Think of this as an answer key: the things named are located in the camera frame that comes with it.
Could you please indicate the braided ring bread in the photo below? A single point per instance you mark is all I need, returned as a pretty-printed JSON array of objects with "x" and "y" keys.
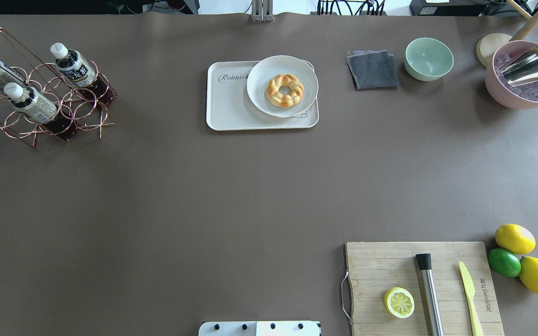
[{"x": 284, "y": 91}]

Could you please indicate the tea bottle dark label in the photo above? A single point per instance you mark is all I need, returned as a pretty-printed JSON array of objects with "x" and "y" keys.
[{"x": 81, "y": 75}]

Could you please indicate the half lemon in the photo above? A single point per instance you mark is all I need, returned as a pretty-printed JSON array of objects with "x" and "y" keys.
[{"x": 399, "y": 302}]

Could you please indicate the pale green bowl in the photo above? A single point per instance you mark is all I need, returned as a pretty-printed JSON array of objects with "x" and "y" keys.
[{"x": 428, "y": 59}]

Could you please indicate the white round plate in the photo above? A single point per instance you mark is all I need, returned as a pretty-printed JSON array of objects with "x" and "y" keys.
[{"x": 269, "y": 68}]

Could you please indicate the steel muddler black tip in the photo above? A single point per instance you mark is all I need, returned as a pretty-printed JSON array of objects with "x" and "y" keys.
[{"x": 424, "y": 263}]

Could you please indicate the round wooden lid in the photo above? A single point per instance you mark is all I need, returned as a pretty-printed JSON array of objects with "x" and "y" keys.
[{"x": 488, "y": 45}]

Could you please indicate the grey folded cloth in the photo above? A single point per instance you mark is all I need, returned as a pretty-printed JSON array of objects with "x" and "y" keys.
[{"x": 372, "y": 69}]

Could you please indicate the green lime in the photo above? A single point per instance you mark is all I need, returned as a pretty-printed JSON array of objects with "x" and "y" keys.
[{"x": 504, "y": 262}]

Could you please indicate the copper wire bottle rack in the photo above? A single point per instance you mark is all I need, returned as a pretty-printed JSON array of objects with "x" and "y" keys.
[{"x": 43, "y": 75}]

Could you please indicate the cream rectangular tray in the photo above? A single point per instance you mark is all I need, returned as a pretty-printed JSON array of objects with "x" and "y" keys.
[{"x": 228, "y": 107}]

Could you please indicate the pink ice bowl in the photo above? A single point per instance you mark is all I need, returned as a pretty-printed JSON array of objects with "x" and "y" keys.
[{"x": 497, "y": 86}]

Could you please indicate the yellow plastic knife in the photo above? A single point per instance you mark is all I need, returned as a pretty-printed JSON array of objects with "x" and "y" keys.
[{"x": 470, "y": 293}]

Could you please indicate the metal ice scoop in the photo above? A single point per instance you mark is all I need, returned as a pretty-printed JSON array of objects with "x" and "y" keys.
[{"x": 523, "y": 70}]

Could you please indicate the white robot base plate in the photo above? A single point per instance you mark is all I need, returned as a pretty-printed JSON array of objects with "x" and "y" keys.
[{"x": 261, "y": 328}]

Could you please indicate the tea bottle white label front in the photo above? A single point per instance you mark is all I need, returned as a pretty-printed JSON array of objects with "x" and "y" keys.
[{"x": 39, "y": 109}]

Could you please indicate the upper whole lemon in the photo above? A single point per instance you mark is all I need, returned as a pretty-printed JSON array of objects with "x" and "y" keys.
[{"x": 515, "y": 238}]

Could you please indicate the bamboo cutting board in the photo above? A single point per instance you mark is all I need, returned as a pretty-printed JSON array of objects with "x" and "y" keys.
[{"x": 375, "y": 267}]

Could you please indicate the wooden stand legs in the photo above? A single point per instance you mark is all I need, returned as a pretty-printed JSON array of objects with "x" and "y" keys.
[{"x": 530, "y": 24}]

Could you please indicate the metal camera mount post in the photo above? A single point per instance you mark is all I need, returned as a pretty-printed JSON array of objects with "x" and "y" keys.
[{"x": 262, "y": 10}]

